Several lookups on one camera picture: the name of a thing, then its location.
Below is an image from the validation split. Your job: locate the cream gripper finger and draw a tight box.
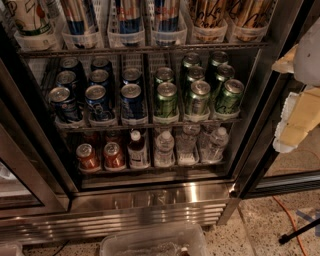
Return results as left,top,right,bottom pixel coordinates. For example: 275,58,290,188
273,87,320,153
272,45,298,74

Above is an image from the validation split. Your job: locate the red coke can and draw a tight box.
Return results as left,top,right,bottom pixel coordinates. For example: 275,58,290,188
103,142,126,171
76,143,100,173

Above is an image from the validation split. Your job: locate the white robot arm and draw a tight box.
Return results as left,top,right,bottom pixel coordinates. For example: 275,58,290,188
272,18,320,153

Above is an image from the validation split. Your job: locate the green can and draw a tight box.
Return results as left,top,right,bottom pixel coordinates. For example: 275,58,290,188
215,79,244,114
186,66,205,84
154,67,174,85
185,80,211,116
211,64,235,98
155,82,177,118

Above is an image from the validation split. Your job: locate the gold can right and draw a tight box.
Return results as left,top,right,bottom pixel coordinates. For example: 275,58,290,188
228,0,273,28

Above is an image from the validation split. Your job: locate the gold can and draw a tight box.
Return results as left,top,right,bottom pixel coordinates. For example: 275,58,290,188
188,0,227,29
228,0,273,28

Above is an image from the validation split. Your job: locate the green can front right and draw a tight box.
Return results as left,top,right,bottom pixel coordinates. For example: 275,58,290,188
215,79,244,114

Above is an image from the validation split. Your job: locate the green can front middle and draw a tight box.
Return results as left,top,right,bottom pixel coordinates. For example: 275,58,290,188
185,80,211,116

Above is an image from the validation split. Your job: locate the gold can left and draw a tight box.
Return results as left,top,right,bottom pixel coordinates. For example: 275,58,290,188
188,0,227,29

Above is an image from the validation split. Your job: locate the green can front left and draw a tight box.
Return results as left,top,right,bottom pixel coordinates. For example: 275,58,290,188
155,82,177,118

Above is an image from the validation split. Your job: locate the red bull can right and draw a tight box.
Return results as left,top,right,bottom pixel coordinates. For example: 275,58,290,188
154,0,180,32

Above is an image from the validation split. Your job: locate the red bull can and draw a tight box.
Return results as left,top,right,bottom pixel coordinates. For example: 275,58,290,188
60,0,99,35
154,0,180,32
115,0,141,34

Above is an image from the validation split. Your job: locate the blue pepsi can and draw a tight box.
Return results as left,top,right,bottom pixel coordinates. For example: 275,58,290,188
56,70,84,102
122,68,143,86
85,85,114,121
88,69,111,90
49,87,82,123
120,84,145,119

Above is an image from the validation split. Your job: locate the blue pepsi can front right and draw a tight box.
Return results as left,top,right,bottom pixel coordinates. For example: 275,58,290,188
120,84,145,119

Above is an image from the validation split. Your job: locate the red bull can middle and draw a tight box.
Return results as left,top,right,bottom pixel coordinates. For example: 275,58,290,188
115,0,141,34

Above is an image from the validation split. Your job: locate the stainless steel display fridge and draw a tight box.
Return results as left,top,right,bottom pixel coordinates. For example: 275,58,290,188
0,0,320,244

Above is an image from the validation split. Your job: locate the blue pepsi can front middle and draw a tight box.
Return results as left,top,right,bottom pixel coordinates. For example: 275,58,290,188
85,85,114,121

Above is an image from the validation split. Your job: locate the red bull can left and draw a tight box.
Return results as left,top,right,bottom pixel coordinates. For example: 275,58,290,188
60,0,99,35

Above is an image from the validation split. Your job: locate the blue pepsi can front left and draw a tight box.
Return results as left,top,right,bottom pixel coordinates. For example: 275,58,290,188
49,87,82,123

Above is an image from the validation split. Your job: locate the white patterned can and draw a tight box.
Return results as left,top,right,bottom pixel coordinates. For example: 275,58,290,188
2,0,53,36

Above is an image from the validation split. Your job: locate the clear water bottle right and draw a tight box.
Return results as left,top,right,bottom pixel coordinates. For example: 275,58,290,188
201,127,229,163

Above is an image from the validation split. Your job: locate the clear water bottle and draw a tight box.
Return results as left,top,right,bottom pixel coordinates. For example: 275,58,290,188
154,131,174,167
201,127,229,163

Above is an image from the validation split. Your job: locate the black tripod leg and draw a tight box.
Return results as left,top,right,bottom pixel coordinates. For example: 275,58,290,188
279,218,320,245

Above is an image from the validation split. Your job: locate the clear water bottle left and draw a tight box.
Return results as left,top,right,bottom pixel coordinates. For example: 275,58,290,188
154,131,174,167

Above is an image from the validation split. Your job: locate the brown drink bottle white cap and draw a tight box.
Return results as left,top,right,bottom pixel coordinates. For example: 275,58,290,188
127,130,149,169

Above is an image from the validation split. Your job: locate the clear plastic bin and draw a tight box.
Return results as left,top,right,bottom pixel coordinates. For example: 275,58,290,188
99,223,209,256

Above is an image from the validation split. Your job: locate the orange cable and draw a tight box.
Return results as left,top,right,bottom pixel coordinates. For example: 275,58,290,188
271,195,308,256

